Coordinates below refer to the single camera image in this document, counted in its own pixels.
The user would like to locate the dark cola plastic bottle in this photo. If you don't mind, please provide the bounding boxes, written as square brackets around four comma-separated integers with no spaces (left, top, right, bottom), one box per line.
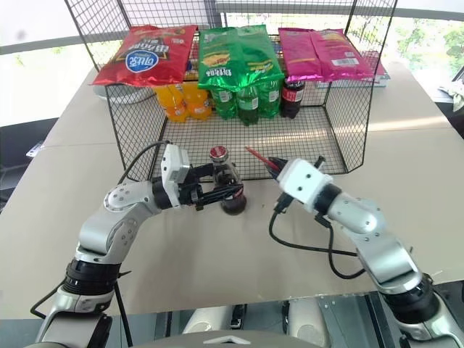
[281,76,307,120]

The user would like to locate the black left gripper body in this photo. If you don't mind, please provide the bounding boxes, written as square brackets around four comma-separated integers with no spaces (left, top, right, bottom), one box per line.
[176,163,204,212]

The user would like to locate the red bottle opener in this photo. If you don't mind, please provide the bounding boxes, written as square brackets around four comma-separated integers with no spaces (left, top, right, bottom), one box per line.
[244,145,272,165]

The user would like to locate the white round bowl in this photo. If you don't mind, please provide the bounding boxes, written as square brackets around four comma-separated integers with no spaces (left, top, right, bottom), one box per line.
[93,84,158,107]

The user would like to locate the green soda plastic bottle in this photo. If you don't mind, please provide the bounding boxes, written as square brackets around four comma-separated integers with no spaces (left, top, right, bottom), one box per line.
[209,86,238,121]
[258,80,283,119]
[236,86,263,127]

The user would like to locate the glass cola bottle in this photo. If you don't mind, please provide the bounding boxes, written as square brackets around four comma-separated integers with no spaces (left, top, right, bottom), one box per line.
[209,145,249,217]

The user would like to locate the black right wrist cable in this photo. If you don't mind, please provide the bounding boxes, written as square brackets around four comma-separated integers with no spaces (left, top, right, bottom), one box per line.
[268,207,368,280]

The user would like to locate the orange soda plastic bottle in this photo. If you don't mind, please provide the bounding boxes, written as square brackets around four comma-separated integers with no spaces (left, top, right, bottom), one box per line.
[154,83,187,123]
[181,82,213,122]

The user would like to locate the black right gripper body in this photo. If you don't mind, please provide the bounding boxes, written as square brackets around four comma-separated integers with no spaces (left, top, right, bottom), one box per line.
[273,193,292,214]

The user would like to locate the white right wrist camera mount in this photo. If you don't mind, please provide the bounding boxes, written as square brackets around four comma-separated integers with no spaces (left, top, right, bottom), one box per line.
[276,158,334,213]

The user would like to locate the crumpled pale cloth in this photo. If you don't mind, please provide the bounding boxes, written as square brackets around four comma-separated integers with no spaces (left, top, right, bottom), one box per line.
[437,86,464,114]

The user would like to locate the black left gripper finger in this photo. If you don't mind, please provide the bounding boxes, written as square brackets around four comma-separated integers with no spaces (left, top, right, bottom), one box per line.
[197,183,245,208]
[188,162,219,180]

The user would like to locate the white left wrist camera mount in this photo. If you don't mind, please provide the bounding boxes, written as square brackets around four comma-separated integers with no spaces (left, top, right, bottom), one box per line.
[160,144,192,208]

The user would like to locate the black wire mesh rack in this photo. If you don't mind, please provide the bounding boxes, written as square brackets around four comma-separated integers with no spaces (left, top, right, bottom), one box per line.
[64,0,399,182]

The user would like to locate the white rounded robot leg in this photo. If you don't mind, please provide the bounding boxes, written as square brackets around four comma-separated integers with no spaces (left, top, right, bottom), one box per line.
[181,306,233,336]
[289,297,333,348]

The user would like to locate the red chip bag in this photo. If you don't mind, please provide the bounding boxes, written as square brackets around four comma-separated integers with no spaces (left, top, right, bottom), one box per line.
[89,24,199,88]

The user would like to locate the pink chip bag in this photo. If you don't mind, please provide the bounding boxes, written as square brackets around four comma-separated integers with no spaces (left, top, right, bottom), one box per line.
[278,28,325,84]
[310,28,376,83]

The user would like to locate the grey robot torso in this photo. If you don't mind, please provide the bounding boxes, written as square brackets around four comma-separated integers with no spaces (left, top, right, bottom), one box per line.
[128,328,328,348]

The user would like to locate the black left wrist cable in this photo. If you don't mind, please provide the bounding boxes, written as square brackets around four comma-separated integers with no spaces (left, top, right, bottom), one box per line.
[117,140,172,184]

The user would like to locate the green chip bag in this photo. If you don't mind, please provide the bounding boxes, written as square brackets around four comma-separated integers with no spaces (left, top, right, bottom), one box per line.
[197,26,253,94]
[231,25,286,88]

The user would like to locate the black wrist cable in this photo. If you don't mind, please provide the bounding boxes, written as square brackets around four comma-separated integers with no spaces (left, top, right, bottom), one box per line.
[117,140,172,184]
[268,207,368,280]

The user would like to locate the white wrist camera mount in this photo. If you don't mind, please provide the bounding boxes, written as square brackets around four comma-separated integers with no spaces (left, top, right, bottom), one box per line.
[276,158,334,213]
[160,144,192,208]

